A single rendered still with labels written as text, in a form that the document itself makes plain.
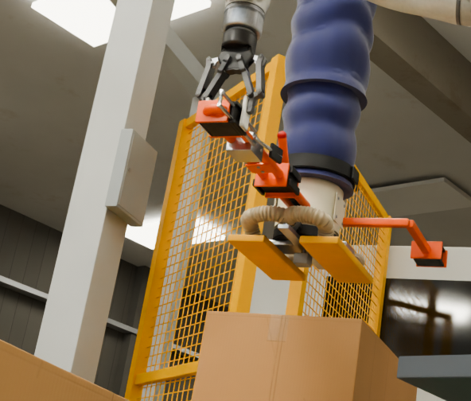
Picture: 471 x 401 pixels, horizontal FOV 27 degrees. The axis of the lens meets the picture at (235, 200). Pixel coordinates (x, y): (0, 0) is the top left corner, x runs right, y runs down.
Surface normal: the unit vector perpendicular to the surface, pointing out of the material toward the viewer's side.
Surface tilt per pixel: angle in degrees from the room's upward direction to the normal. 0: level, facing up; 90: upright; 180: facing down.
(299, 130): 76
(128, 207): 90
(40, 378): 90
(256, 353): 90
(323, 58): 102
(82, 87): 180
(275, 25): 180
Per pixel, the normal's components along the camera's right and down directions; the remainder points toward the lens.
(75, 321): -0.37, -0.39
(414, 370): -0.65, -0.37
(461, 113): -0.16, 0.92
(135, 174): 0.91, 0.00
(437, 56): 0.74, -0.12
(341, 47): 0.29, -0.14
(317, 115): -0.07, -0.04
